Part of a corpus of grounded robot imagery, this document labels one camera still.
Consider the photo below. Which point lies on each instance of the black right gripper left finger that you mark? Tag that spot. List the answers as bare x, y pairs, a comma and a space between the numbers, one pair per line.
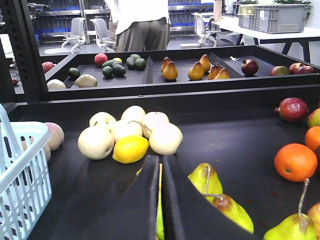
102, 201

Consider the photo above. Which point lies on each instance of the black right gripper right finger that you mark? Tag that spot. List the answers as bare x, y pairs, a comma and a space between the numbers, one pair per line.
187, 215

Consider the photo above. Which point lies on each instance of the light blue plastic basket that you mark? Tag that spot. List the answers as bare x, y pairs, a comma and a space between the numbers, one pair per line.
25, 187

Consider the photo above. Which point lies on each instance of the yellow lemon near pears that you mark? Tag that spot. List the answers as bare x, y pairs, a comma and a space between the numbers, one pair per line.
130, 149

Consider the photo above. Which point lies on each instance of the large navel orange right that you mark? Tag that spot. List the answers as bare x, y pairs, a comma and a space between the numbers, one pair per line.
295, 162

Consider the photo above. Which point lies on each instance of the person in white shirt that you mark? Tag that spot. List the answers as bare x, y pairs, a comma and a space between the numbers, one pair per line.
141, 25

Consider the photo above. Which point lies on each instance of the grey plastic crate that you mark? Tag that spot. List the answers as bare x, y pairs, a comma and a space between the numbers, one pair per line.
273, 18

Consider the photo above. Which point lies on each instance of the black upright rack post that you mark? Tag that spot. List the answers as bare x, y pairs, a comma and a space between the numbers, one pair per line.
20, 30

